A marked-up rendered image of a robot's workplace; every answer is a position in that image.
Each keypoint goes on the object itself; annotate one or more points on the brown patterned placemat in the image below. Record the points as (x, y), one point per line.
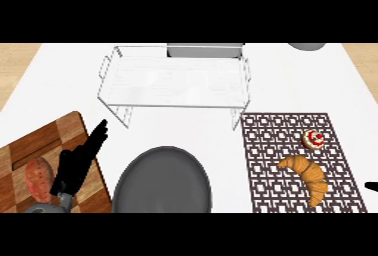
(301, 166)

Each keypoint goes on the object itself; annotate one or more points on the golden brown croissant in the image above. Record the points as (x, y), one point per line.
(311, 176)

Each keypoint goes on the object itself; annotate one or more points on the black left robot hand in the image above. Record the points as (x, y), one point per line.
(79, 160)

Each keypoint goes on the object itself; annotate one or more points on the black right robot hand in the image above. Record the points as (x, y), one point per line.
(373, 185)

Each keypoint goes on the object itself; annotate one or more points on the checkered wooden cutting board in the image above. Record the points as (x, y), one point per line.
(45, 156)

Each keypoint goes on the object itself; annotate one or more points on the reddish brown bread loaf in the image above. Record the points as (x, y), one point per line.
(39, 180)

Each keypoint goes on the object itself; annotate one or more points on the grey round object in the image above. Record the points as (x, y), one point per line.
(307, 46)

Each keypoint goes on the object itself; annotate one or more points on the dark grey round plate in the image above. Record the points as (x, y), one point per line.
(163, 181)

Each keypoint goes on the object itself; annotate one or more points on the grey box appliance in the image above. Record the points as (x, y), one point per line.
(205, 50)

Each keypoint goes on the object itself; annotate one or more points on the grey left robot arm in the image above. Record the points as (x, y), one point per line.
(58, 204)

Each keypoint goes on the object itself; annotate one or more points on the red and white cupcake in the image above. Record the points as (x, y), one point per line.
(314, 139)

